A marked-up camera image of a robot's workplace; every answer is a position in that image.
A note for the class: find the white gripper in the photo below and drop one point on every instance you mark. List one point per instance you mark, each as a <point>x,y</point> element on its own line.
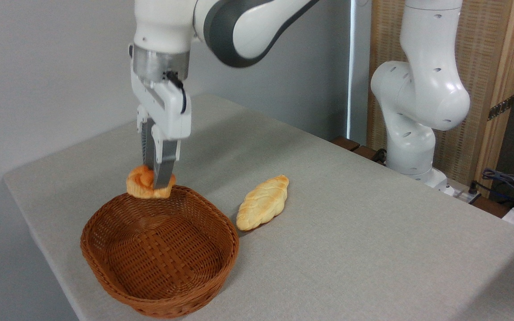
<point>170,111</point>

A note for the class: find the round orange bread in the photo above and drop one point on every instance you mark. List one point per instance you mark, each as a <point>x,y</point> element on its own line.
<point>141,183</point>

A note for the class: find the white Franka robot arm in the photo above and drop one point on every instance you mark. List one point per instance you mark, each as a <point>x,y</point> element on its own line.
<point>422,89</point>

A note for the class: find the brown wicker basket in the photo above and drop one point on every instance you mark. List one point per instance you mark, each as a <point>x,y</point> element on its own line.
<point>159,249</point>

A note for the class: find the long braided bread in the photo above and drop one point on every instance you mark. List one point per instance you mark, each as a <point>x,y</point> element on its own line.
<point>262,203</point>

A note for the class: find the black power plug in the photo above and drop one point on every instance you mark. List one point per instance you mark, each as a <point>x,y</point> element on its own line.
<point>474,187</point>

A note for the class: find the metal screen hinge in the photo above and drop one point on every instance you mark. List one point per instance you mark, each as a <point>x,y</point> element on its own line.
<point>500,108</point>

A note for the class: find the wooden woven screen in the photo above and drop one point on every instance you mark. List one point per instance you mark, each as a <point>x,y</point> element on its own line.
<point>489,53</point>

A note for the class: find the grey vertical partition post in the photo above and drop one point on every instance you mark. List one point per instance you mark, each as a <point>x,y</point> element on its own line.
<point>359,67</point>

